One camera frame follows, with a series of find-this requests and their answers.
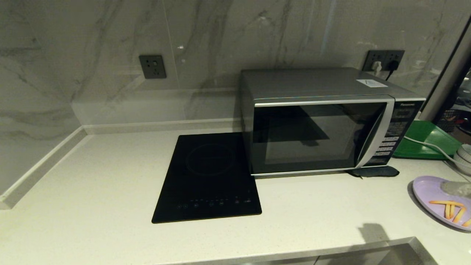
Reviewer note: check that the white ceramic bowl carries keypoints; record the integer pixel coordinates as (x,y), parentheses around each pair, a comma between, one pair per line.
(461,165)
(466,149)

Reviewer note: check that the purple plate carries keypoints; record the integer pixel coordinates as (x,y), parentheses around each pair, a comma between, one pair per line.
(428,191)

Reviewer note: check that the green cutting board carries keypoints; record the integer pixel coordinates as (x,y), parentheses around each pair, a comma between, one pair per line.
(423,136)

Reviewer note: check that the black mesh basket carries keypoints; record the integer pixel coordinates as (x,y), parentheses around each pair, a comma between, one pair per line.
(447,123)

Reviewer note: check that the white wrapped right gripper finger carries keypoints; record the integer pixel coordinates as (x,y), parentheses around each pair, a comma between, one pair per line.
(456,184)
(458,191)

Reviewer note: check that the white sticker label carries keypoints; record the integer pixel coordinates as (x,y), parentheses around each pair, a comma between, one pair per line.
(371,83)

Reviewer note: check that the grey double wall socket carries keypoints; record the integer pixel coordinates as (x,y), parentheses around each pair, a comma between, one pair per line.
(382,56)

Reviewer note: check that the silver microwave oven body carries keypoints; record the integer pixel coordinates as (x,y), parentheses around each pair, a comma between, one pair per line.
(312,82)

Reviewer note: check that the grey single wall socket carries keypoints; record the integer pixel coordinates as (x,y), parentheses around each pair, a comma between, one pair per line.
(152,67)

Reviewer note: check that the dark cloth pad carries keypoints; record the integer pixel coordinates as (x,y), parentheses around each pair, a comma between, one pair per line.
(379,171)

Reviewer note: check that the white power plug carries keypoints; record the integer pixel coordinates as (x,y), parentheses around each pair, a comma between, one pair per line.
(376,67)

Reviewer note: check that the black induction cooktop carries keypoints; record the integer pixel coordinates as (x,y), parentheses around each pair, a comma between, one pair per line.
(206,176)

